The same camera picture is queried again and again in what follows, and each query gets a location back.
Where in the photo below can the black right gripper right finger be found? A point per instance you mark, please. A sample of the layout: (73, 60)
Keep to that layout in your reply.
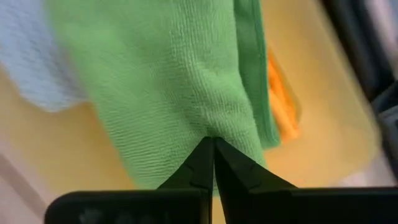
(245, 180)

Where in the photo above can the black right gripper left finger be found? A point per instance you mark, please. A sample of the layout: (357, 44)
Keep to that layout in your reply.
(192, 174)

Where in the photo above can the orange microfiber towel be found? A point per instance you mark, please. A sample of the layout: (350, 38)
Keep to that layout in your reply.
(281, 105)

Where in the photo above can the green microfiber towel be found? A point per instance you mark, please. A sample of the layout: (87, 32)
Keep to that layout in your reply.
(171, 77)

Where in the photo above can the grey microfiber towel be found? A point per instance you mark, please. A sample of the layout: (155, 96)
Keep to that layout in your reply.
(31, 56)

